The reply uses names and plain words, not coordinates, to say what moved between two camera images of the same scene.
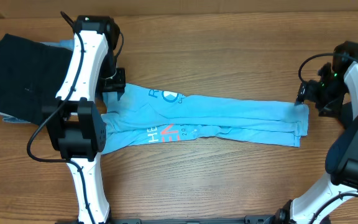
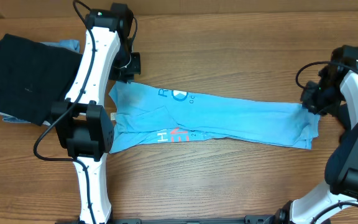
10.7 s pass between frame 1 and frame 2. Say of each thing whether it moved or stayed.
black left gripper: moved
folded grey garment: stayed
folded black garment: stayed
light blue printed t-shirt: moved
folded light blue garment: stayed
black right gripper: stayed
